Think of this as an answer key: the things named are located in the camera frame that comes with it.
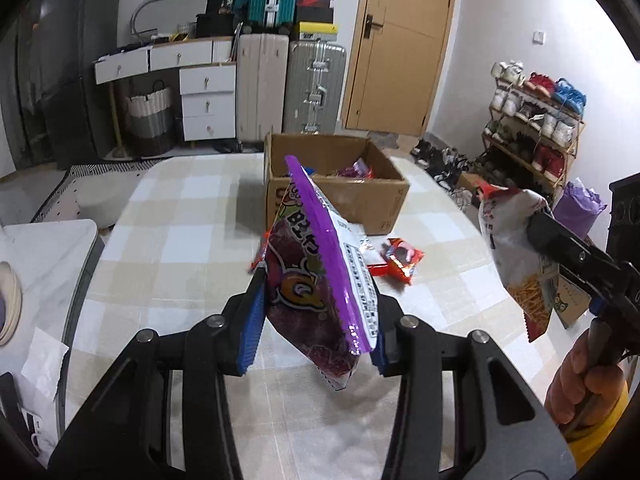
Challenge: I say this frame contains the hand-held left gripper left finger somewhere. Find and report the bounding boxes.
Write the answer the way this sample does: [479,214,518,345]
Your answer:
[47,267,268,480]

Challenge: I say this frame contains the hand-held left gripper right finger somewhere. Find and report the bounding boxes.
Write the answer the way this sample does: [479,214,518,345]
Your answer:
[372,292,576,480]

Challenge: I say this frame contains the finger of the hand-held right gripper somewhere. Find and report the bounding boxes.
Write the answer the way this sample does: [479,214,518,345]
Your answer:
[526,210,626,291]
[555,259,608,315]

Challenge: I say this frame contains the white red fries snack bag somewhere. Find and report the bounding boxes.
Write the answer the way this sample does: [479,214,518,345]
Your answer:
[477,182,563,343]

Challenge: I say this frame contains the purple candy bag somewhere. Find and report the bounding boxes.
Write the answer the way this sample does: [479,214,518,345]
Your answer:
[263,155,379,392]

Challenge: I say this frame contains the red cookie packet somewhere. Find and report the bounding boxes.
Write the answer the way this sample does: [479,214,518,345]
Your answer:
[382,237,426,286]

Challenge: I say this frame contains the brown cardboard box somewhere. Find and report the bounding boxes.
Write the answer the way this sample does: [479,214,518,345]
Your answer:
[263,132,411,237]

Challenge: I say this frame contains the purple red snack packet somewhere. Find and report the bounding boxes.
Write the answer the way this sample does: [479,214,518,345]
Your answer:
[327,156,375,181]

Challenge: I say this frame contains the person's right hand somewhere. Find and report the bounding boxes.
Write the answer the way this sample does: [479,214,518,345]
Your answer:
[544,332,626,428]

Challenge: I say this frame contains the purple gift bag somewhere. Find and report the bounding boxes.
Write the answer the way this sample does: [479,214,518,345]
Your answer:
[552,177,608,241]

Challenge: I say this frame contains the wooden shoe rack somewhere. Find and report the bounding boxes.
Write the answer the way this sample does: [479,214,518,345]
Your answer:
[480,75,586,201]

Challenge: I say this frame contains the beige checkered tablecloth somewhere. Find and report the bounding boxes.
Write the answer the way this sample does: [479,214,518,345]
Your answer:
[62,152,581,480]

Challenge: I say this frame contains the small cardboard box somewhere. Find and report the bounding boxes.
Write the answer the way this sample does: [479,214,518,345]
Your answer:
[452,172,483,208]

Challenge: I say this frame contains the shoe rack with shoes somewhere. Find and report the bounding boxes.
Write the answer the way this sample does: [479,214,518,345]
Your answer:
[487,60,587,186]

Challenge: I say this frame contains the scattered dark shoes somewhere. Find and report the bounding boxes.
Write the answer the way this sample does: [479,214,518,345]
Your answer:
[410,139,481,196]

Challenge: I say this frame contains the white round stool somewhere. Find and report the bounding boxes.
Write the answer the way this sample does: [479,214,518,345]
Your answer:
[77,180,133,231]

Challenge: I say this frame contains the white paper sheet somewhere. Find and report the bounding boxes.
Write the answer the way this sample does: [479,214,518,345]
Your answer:
[20,327,69,401]

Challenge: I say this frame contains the white marble side table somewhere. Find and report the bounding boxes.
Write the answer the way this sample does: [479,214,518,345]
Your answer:
[0,219,106,480]

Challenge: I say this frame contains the black white patterned rug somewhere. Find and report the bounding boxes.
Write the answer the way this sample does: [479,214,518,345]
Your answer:
[30,157,166,223]

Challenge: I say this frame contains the white drawer desk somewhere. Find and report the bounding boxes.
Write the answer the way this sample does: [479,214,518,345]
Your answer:
[94,36,238,153]

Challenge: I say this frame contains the woven laundry basket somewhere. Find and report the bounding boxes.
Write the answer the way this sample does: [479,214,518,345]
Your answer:
[122,80,174,157]

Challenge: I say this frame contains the beige suitcase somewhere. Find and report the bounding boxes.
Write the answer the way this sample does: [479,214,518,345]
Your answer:
[236,33,291,145]

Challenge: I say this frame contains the wooden door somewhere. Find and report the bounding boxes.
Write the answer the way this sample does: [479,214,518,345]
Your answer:
[340,0,458,137]

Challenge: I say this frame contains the silver suitcase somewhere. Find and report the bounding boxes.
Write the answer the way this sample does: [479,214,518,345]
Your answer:
[282,40,348,135]

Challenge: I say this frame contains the black storage bin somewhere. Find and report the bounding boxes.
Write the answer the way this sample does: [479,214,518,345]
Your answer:
[195,12,236,39]

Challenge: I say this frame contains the grey refrigerator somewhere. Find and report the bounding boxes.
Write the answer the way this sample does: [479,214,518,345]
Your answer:
[40,0,123,171]

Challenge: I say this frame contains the dark glass cabinet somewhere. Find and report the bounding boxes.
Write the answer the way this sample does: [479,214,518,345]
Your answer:
[0,0,51,181]

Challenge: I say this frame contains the oval framed mirror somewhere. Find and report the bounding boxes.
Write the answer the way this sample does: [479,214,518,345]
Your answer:
[131,0,208,43]

